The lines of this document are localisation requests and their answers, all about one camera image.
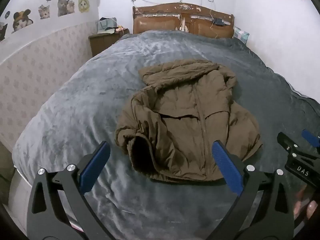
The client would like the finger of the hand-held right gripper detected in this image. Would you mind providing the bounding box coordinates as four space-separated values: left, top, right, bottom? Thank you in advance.
302 129 320 148
277 132 320 159

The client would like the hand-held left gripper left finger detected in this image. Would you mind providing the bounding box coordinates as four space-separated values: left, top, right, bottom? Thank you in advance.
26 141 111 240

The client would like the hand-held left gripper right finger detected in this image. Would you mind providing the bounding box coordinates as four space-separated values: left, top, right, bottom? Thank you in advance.
207 140 294 240

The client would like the brown puffer jacket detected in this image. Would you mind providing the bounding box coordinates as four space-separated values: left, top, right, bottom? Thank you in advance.
114 59 263 183

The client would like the person's right hand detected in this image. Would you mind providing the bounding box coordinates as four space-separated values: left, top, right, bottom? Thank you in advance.
294 184 317 220

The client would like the grey plush blanket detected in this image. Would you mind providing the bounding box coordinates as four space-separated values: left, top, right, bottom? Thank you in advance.
12 30 320 240

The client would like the white bed base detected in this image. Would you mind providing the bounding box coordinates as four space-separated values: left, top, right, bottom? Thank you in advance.
8 169 33 233

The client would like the checkered pillow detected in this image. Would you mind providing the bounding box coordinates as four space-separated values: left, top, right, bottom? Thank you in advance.
233 27 250 43

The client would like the wooden nightstand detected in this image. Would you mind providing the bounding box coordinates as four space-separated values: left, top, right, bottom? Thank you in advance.
88 29 130 57

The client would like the pale green paper bag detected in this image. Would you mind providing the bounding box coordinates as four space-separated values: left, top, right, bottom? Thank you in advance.
97 17 118 34

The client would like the wooden headboard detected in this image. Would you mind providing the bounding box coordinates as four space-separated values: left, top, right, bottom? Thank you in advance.
132 3 235 39

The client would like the yellow flower cat wall sticker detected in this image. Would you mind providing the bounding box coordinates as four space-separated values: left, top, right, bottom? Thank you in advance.
78 0 90 13

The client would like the grey cats wall sticker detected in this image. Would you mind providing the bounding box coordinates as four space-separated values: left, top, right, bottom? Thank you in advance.
57 0 75 17

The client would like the tabby kitten wall sticker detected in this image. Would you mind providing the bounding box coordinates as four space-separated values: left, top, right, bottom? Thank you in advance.
38 4 51 20

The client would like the black white cat wall sticker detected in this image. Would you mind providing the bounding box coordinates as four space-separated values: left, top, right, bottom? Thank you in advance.
0 22 8 42

